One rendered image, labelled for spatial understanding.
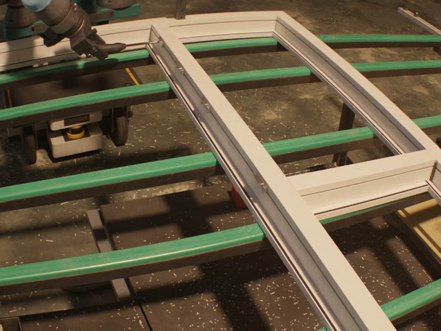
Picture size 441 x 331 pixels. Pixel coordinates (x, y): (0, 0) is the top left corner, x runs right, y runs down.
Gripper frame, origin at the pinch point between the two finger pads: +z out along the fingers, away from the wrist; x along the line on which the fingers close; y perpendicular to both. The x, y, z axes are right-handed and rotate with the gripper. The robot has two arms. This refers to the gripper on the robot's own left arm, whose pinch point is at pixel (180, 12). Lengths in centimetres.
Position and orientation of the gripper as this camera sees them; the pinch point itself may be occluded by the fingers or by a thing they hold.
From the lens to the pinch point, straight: 178.4
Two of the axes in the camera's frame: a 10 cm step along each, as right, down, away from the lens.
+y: 9.3, -1.4, 3.4
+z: -0.8, 8.2, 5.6
